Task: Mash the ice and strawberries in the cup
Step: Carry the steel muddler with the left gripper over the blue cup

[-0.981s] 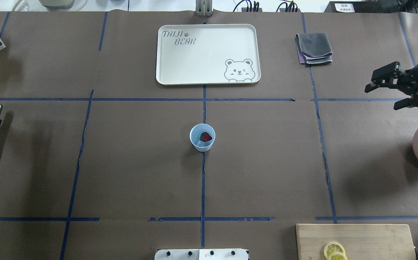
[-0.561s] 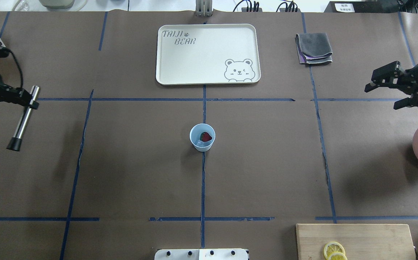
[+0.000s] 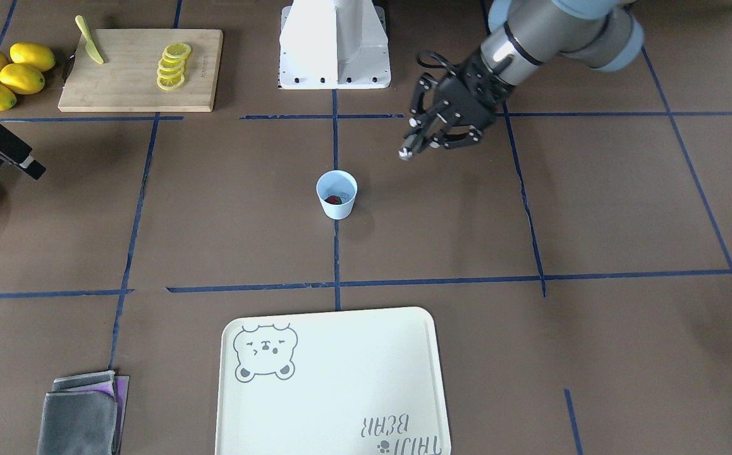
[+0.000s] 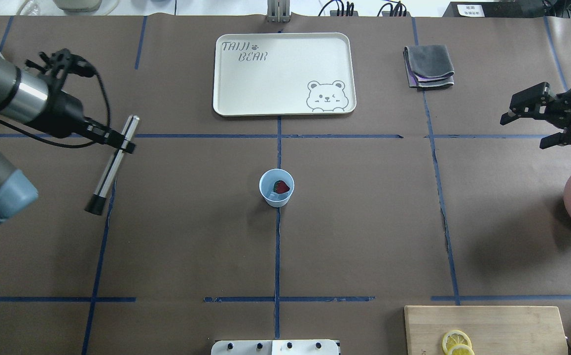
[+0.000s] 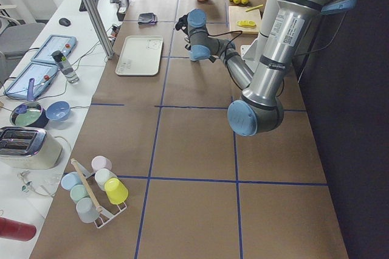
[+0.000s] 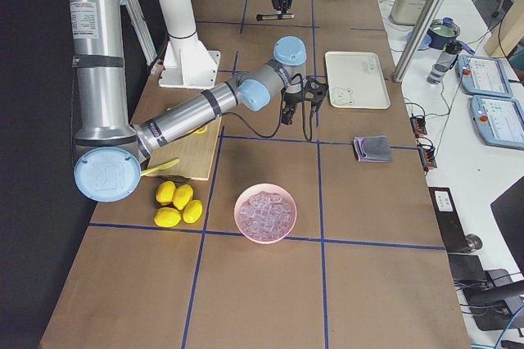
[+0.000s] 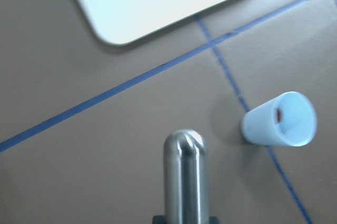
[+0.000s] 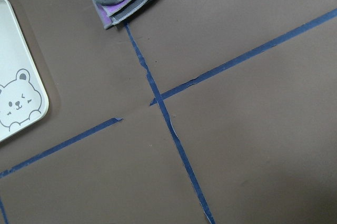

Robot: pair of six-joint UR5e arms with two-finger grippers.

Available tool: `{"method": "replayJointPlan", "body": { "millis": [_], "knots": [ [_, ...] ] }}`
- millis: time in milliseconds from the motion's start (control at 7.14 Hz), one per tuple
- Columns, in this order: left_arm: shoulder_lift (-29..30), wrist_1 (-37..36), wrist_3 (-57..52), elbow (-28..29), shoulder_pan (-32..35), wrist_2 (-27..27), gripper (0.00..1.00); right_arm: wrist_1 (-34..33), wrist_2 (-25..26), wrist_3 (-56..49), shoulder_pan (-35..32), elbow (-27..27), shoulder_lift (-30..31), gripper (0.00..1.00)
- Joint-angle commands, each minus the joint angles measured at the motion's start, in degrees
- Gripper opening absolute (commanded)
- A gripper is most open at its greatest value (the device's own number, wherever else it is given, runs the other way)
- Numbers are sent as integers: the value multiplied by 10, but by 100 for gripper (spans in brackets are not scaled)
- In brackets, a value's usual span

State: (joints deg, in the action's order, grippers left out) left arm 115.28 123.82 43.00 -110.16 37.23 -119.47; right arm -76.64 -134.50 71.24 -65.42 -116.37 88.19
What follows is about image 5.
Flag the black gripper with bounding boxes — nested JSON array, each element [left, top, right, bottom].
[[184, 36, 191, 50]]

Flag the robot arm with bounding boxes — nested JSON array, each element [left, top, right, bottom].
[[176, 0, 357, 136]]

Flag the light blue cup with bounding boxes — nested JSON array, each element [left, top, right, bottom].
[[190, 52, 202, 61]]

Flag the pink cup on rack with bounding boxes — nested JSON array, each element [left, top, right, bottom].
[[91, 156, 112, 173]]

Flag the white cup on rack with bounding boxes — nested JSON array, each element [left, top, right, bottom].
[[94, 168, 117, 191]]

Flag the yellow cup on rack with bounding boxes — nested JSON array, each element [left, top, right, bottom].
[[105, 178, 129, 205]]

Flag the blue cup on rack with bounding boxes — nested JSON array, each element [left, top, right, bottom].
[[60, 171, 82, 191]]

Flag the green cup on rack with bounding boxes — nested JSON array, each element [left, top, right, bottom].
[[70, 184, 89, 204]]

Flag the white cup rack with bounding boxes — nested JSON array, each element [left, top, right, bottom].
[[70, 158, 128, 229]]

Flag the grey cup on rack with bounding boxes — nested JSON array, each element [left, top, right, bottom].
[[76, 197, 99, 223]]

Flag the cream bear tray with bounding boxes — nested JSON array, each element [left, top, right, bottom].
[[115, 35, 163, 77]]

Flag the grey purple folded cloth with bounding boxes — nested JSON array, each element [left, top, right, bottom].
[[137, 12, 158, 25]]

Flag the wooden cutting board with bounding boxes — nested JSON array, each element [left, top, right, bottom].
[[229, 6, 262, 35]]

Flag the yellow lemon slices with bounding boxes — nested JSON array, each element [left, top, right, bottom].
[[236, 20, 256, 28]]

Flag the yellow plastic knife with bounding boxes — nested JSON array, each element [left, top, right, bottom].
[[245, 4, 264, 12]]

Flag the far teach pendant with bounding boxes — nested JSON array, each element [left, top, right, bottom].
[[31, 35, 77, 64]]

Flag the teach pendant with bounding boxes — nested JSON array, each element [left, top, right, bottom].
[[2, 61, 60, 100], [31, 35, 77, 64]]

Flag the clear water bottle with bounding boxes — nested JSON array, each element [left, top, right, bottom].
[[51, 50, 79, 83]]

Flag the black computer mouse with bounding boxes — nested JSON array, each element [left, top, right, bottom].
[[58, 18, 71, 27]]

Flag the blue bowl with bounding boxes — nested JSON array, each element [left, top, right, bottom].
[[46, 101, 71, 121]]

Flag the near teach pendant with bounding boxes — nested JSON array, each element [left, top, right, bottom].
[[2, 61, 60, 100]]

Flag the dark blue saucepan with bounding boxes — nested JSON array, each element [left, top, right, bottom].
[[10, 78, 49, 128]]

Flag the cream toaster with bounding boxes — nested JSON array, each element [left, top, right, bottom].
[[1, 126, 62, 170]]

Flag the red bottle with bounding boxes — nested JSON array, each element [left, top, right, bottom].
[[1, 217, 36, 241]]

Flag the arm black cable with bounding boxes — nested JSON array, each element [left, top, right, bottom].
[[207, 29, 244, 62]]

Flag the white pedestal column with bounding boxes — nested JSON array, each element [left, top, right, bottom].
[[242, 0, 279, 63]]

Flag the aluminium frame post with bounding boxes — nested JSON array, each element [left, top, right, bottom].
[[83, 0, 114, 60]]

